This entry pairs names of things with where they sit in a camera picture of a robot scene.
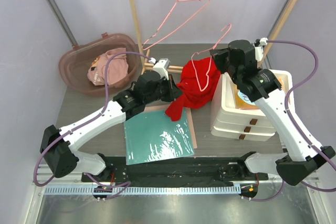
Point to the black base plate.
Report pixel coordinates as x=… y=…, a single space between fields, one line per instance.
x=180 y=172

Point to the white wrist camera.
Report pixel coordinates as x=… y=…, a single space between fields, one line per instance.
x=259 y=45
x=161 y=67

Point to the pink t shirt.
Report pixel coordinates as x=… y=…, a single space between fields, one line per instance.
x=117 y=69

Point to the white slotted cable duct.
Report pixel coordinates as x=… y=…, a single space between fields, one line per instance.
x=91 y=189

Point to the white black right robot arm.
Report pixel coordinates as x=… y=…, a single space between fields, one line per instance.
x=305 y=154

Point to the white drawer storage box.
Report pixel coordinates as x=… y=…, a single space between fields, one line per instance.
x=229 y=122

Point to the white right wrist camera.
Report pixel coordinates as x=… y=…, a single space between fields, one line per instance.
x=259 y=45

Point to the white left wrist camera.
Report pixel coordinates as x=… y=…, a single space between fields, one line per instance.
x=161 y=67

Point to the metal corner post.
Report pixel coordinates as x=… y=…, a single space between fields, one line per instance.
x=64 y=25

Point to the pink plastic basket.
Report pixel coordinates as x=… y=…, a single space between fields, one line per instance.
x=74 y=65

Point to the green cutting mat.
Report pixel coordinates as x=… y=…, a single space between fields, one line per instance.
x=153 y=136

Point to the pink board under mat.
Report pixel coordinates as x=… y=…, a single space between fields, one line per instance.
x=189 y=119

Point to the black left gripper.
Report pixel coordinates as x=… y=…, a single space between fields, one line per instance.
x=174 y=92

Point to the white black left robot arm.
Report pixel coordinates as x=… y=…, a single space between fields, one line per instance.
x=60 y=147

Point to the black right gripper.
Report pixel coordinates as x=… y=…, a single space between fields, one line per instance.
x=218 y=56

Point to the red t shirt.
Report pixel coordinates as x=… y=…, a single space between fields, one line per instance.
x=199 y=79

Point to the wooden clothes rack frame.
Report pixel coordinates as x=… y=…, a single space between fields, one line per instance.
x=283 y=15

